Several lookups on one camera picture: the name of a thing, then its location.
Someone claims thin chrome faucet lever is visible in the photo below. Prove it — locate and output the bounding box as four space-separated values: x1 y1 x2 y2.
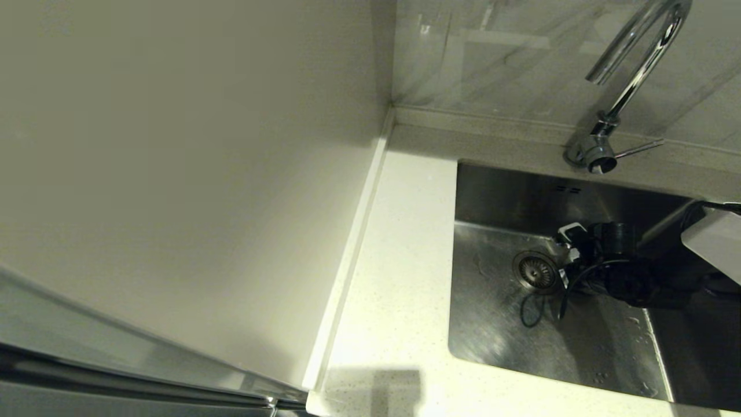
615 139 665 159

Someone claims stainless steel sink basin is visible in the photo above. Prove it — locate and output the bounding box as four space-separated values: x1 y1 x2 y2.
447 161 741 412

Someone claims round metal drain strainer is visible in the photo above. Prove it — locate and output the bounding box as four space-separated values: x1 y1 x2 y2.
512 250 562 295

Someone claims chrome gooseneck faucet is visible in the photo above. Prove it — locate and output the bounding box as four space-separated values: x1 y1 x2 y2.
566 0 693 174

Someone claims white countertop trim strip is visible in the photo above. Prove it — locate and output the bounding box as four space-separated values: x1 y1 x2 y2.
302 110 395 390

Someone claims shiny steel appliance edge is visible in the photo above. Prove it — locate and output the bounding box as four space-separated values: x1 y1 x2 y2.
0 265 310 417

